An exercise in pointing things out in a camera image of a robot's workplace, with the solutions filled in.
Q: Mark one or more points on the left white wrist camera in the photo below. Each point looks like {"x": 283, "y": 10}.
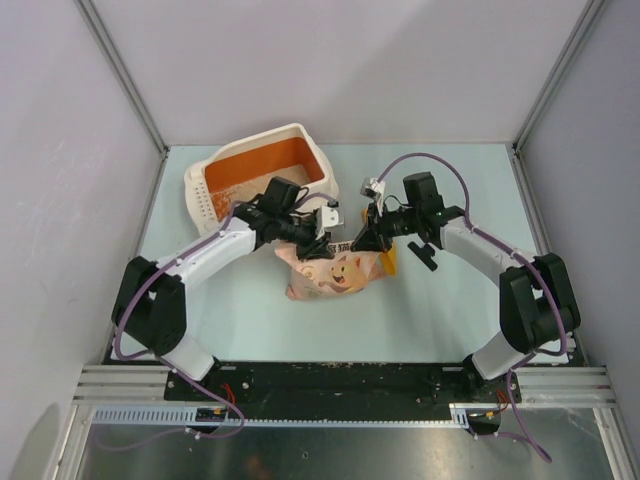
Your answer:
{"x": 328, "y": 219}

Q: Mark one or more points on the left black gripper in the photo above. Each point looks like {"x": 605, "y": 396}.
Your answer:
{"x": 313, "y": 249}

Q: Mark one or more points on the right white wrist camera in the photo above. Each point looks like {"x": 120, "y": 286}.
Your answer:
{"x": 374, "y": 188}

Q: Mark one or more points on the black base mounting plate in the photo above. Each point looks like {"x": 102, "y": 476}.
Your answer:
{"x": 345, "y": 391}

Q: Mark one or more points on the white orange litter box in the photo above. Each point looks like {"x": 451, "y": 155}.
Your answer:
{"x": 253, "y": 156}

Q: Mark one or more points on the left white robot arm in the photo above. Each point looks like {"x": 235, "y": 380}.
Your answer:
{"x": 151, "y": 304}

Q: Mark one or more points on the yellow plastic litter scoop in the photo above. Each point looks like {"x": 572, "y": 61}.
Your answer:
{"x": 388, "y": 260}

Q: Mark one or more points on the black bag sealing clip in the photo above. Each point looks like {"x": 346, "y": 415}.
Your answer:
{"x": 425, "y": 253}

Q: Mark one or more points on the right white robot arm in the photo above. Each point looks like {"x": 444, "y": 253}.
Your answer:
{"x": 537, "y": 305}

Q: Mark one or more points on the aluminium frame rail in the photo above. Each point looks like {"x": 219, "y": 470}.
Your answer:
{"x": 540, "y": 386}

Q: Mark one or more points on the grey slotted cable duct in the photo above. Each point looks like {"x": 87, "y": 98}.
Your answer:
{"x": 187, "y": 416}

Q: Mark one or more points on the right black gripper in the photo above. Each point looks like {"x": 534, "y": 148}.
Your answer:
{"x": 375, "y": 236}

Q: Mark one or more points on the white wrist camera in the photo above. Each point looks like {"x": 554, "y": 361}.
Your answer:
{"x": 328, "y": 219}
{"x": 374, "y": 188}

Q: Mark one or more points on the pink cat litter bag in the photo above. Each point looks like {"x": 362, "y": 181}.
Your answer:
{"x": 347, "y": 272}

